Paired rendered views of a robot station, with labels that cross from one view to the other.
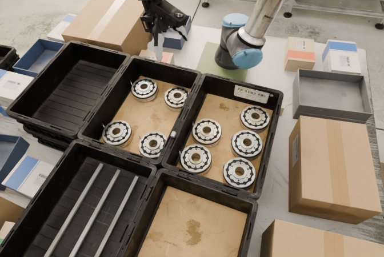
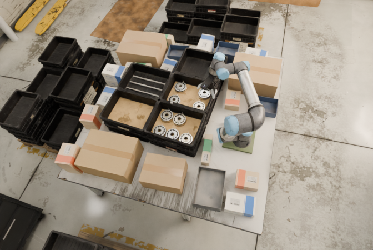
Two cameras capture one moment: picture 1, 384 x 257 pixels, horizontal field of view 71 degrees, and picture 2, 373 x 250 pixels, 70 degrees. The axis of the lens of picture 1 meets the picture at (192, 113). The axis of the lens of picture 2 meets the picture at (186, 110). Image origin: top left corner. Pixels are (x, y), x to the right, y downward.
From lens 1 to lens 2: 1.64 m
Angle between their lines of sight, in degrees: 48
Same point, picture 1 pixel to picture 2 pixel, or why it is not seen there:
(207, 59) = not seen: hidden behind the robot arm
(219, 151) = (171, 125)
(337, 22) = not seen: outside the picture
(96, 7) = (260, 61)
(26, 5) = (343, 24)
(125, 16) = (252, 75)
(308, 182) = (152, 155)
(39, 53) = (233, 48)
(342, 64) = (231, 199)
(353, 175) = (154, 174)
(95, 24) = not seen: hidden behind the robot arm
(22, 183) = (165, 64)
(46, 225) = (147, 74)
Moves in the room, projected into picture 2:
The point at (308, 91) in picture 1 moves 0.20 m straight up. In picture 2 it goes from (213, 178) to (213, 168)
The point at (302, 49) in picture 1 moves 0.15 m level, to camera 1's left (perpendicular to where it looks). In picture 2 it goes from (246, 179) to (243, 159)
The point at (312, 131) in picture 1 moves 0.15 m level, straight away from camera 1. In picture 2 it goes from (176, 162) to (193, 175)
